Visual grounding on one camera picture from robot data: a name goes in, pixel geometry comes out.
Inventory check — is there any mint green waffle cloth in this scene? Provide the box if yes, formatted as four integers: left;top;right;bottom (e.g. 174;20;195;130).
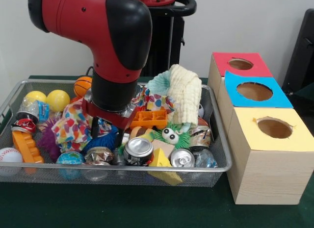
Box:
147;71;171;97

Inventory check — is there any small orange basketball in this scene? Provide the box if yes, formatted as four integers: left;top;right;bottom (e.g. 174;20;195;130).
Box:
74;76;93;98

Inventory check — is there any white baseball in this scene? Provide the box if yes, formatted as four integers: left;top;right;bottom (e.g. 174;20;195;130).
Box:
0;148;23;177

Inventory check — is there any cream yellow waffle cloth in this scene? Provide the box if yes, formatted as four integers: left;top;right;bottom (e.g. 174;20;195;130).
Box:
166;65;203;127

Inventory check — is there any black chair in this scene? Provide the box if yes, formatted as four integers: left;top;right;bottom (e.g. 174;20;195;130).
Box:
282;9;314;122

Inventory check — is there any small orange plastic block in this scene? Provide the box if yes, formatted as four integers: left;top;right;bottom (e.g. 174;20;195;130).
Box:
130;110;168;129

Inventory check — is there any yellow plastic block toy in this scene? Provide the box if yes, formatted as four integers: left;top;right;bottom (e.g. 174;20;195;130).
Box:
147;147;183;186

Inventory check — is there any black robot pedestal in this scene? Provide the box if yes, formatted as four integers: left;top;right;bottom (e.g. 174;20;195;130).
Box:
142;0;197;76

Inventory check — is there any shallow wire mesh bin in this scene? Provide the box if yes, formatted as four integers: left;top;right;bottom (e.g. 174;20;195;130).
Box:
0;79;233;187

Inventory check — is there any purple spiky ball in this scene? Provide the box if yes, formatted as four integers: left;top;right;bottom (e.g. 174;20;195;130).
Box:
38;130;62;162

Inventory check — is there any silver metal can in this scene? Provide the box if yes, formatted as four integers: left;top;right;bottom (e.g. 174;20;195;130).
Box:
170;149;196;168
123;137;155;166

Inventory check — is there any green spiky ball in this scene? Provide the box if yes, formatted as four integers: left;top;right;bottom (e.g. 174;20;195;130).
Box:
150;124;192;151

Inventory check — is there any dark green table cloth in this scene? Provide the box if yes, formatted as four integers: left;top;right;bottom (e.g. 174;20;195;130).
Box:
0;75;314;228

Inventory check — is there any yellow ball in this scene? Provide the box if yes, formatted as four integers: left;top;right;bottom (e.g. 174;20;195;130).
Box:
47;90;71;112
24;91;47;105

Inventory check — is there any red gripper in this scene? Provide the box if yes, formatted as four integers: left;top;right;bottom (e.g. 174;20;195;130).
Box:
81;90;138;146

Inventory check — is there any blue fuzzy ball with eyes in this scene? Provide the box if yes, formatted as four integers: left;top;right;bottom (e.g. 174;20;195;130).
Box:
83;125;121;152

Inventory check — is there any globe print ball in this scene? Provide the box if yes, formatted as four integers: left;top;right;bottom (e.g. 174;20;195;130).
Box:
56;151;85;166

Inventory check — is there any red soda can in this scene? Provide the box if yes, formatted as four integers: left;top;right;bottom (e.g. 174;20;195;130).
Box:
11;113;37;134

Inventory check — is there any orange plastic block toy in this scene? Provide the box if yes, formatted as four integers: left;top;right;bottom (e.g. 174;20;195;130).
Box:
12;130;44;164

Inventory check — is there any wooden box with three holes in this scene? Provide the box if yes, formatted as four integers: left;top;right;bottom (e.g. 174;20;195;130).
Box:
208;52;314;205

